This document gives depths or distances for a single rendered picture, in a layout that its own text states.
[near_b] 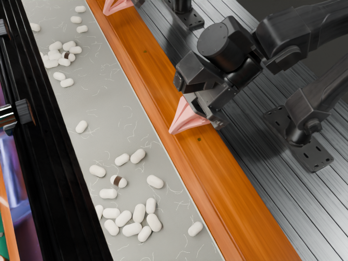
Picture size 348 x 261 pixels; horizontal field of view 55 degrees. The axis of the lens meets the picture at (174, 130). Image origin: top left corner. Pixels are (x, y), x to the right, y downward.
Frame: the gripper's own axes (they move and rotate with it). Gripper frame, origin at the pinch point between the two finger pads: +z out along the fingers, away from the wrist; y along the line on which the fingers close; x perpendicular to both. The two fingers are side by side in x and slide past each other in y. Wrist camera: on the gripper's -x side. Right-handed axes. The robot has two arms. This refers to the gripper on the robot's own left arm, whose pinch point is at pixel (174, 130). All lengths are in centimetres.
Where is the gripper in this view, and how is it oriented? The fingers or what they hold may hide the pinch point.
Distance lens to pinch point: 64.4
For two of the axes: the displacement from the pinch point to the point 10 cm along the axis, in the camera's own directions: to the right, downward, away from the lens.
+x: 5.8, 2.1, 7.9
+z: -6.9, 6.3, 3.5
